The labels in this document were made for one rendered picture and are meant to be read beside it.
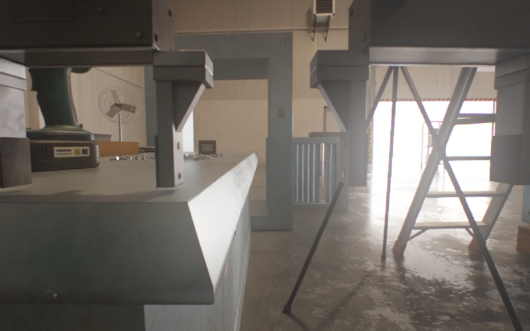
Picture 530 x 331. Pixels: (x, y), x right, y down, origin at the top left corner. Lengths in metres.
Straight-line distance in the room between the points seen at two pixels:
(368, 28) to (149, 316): 0.28
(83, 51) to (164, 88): 0.06
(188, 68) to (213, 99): 10.12
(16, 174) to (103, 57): 0.12
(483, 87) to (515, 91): 12.21
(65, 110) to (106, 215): 0.37
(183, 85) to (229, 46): 2.03
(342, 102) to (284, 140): 1.86
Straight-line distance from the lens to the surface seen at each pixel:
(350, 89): 0.21
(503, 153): 0.29
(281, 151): 2.07
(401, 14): 0.23
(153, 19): 0.22
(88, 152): 0.54
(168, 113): 0.21
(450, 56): 0.26
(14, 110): 0.30
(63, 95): 0.55
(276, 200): 2.12
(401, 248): 1.89
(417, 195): 1.75
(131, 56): 0.24
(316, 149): 2.88
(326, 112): 10.09
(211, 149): 1.15
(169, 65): 0.21
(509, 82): 0.29
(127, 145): 1.30
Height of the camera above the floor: 0.69
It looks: 4 degrees down
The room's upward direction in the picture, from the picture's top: straight up
